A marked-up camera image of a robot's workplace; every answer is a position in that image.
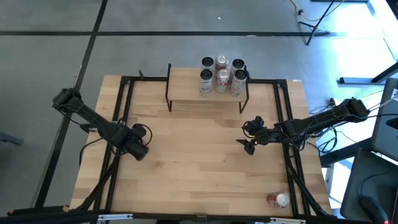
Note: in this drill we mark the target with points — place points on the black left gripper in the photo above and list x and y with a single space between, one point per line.
138 146

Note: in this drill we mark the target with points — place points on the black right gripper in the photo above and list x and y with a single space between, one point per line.
264 137

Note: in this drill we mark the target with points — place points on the silver beverage can black top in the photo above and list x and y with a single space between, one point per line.
238 64
237 85
206 84
207 62

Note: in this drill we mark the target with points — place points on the silver Diet Coke can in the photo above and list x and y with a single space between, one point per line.
222 82
221 60

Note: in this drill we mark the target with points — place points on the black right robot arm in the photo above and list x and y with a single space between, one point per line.
320 119

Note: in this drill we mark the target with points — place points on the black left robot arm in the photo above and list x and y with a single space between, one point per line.
93 119

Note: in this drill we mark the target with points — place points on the wooden shelf black metal legs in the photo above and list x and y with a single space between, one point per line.
183 87

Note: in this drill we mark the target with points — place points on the red Coca-Cola can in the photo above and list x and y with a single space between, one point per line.
281 199

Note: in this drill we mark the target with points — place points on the black power adapter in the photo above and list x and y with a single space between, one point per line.
332 101

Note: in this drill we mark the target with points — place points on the black floor stand base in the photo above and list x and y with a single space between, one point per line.
354 80

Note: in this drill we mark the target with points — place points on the grey desk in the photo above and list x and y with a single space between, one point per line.
354 186

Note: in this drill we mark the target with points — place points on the black tripod stand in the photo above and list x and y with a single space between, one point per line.
316 27

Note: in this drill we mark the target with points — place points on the blue-grey floor object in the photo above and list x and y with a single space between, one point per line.
9 139

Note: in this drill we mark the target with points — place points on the dark grey panel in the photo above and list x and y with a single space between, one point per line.
385 130

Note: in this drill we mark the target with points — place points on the black computer mouse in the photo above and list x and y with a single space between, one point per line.
373 210

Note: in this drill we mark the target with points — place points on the black aluminium table frame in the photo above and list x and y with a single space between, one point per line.
149 78

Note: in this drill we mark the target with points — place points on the silver metal bracket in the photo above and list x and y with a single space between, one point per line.
287 221
115 216

